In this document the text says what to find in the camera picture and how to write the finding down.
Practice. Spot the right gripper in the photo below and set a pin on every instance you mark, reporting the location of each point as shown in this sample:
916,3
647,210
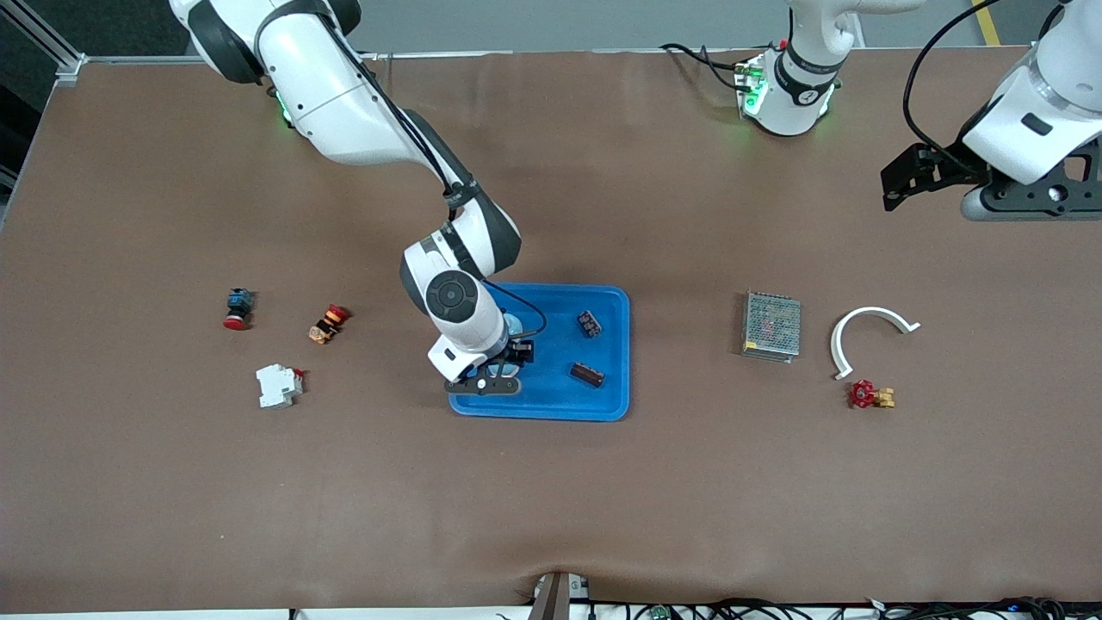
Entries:
520,352

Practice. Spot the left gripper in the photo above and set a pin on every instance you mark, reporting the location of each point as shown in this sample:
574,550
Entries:
945,169

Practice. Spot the blue call bell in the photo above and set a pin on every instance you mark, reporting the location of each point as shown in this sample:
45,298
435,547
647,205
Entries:
506,368
513,325

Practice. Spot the dark brown rectangular block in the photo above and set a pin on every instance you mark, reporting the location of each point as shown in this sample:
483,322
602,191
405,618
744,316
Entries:
587,375

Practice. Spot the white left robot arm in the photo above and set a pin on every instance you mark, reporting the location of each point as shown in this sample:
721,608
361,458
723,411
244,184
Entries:
805,86

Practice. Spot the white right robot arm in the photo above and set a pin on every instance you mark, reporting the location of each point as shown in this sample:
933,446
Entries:
327,95

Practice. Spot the blue plastic tray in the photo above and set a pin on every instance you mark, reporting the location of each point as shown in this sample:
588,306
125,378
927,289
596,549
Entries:
560,400

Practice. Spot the white curved plastic piece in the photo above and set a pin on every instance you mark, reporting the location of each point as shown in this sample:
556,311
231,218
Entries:
874,312

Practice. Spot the orange black red-capped button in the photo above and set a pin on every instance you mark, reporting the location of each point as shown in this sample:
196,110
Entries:
327,325

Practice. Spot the green lit base connector box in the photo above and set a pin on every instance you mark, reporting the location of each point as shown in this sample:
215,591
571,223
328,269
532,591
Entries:
751,86

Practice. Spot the metal mesh power supply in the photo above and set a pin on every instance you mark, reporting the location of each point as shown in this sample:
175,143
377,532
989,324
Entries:
772,327

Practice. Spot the white circuit breaker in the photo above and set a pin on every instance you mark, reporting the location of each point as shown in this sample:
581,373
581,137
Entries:
277,387

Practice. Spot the red pushbutton blue black body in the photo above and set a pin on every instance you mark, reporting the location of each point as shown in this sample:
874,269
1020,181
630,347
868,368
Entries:
239,306

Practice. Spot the grey bracket at table edge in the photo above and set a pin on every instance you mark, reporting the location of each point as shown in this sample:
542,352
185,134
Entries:
555,598

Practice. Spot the aluminium frame profile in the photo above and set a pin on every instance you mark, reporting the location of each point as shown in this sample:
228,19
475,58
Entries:
69,67

